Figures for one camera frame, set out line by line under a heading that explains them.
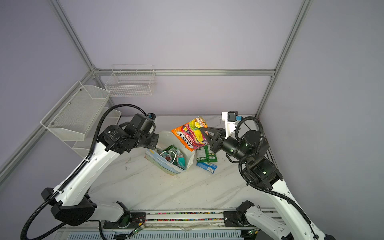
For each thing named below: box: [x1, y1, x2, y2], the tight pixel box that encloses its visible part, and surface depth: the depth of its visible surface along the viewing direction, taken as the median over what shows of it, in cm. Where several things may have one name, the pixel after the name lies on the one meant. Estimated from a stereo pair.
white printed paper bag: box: [144, 130, 195, 176], surface depth 76 cm
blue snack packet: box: [196, 162, 218, 174], surface depth 93 cm
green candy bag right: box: [196, 145, 218, 163], surface depth 97 cm
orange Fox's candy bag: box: [171, 116, 209, 152], surface depth 58 cm
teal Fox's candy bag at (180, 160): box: [174, 148, 186, 170], surface depth 78 cm
